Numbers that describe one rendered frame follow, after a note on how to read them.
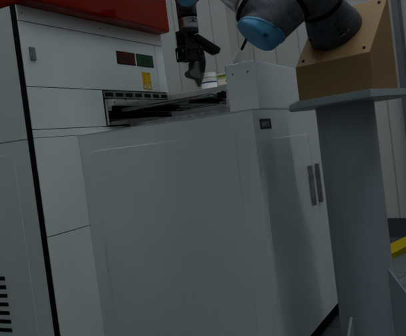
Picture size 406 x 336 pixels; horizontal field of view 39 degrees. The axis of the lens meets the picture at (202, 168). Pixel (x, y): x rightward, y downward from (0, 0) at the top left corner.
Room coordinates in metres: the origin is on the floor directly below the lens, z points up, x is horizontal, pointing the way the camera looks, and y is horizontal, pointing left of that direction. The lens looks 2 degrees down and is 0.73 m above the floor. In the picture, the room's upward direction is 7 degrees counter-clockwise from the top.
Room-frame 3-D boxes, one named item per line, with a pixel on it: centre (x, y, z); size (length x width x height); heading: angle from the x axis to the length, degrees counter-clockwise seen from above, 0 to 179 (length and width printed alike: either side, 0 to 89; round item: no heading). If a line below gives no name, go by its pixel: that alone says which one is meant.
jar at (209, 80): (2.61, -0.08, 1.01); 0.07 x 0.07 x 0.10
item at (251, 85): (1.90, -0.27, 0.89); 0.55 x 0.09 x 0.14; 152
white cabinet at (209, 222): (2.14, -0.11, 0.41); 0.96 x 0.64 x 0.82; 152
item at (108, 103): (2.21, 0.21, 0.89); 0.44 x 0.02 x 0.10; 152
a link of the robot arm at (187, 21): (2.14, -0.02, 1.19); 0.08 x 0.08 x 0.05
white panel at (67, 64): (2.06, 0.31, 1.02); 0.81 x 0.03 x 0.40; 152
